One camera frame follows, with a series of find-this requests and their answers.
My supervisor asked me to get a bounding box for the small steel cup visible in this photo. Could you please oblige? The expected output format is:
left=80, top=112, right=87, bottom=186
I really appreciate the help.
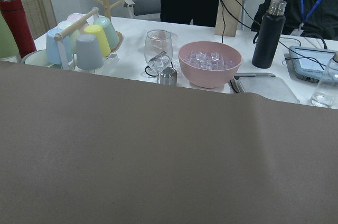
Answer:
left=158, top=67, right=177, bottom=86

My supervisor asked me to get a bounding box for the grey plastic cup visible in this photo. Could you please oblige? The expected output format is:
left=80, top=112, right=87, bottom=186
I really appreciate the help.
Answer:
left=76, top=34, right=104, bottom=70

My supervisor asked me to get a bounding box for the mint green plastic cup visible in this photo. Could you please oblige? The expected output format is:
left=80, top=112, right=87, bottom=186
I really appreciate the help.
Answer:
left=93, top=17, right=120, bottom=51

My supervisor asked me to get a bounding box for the yellow plastic cup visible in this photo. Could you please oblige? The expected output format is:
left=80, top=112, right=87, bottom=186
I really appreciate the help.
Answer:
left=84, top=24, right=111, bottom=57

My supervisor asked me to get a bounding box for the wooden cup rack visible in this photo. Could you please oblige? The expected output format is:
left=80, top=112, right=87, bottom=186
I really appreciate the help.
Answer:
left=54, top=7, right=123, bottom=70

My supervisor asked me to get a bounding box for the blue plastic cup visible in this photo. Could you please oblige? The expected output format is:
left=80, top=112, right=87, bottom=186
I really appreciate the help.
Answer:
left=46, top=28, right=72, bottom=64

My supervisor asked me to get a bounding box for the wine glass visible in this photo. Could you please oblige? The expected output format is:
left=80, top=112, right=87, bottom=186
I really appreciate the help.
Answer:
left=144, top=30, right=173, bottom=82

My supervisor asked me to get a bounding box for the pink bowl with ice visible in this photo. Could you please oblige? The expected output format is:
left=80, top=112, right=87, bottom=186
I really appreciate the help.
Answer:
left=178, top=41, right=242, bottom=88

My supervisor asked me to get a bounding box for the metal tray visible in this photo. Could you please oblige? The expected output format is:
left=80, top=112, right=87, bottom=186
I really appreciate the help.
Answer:
left=230, top=73, right=299, bottom=104

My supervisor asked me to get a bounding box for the black water bottle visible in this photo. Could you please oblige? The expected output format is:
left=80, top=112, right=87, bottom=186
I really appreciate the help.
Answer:
left=252, top=0, right=287, bottom=69

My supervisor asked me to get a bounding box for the teach pendant tablet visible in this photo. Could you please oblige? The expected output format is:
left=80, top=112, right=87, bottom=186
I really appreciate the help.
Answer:
left=288, top=46, right=335, bottom=83

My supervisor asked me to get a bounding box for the clear glass bottle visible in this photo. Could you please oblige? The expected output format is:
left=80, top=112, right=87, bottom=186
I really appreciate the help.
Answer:
left=310, top=52, right=337, bottom=108

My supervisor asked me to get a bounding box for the green pitcher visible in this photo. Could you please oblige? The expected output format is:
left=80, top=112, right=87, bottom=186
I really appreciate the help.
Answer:
left=0, top=15, right=19, bottom=59

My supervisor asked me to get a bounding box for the seated person black jacket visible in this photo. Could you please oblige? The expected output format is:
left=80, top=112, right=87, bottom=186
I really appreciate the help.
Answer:
left=251, top=0, right=337, bottom=40

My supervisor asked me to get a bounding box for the red thermos bottle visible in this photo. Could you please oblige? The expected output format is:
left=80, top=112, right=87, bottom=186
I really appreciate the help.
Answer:
left=1, top=0, right=36, bottom=58

